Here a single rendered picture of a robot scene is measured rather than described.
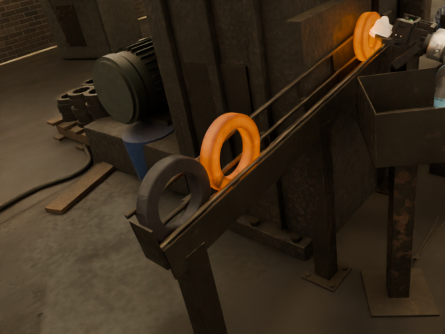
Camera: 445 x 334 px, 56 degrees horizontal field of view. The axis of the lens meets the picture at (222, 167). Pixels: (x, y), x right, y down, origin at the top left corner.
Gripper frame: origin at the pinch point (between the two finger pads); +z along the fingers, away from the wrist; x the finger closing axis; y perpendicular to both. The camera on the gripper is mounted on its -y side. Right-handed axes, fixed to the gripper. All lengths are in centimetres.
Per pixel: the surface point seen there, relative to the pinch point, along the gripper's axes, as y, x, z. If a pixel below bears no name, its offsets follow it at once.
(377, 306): -66, 44, -42
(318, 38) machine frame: 2.2, 22.1, 6.4
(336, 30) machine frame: 1.4, 10.9, 6.2
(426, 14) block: -3.0, -38.2, -6.1
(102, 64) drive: -47, 23, 123
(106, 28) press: -145, -146, 367
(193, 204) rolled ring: -13, 87, -4
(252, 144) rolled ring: -8, 67, -4
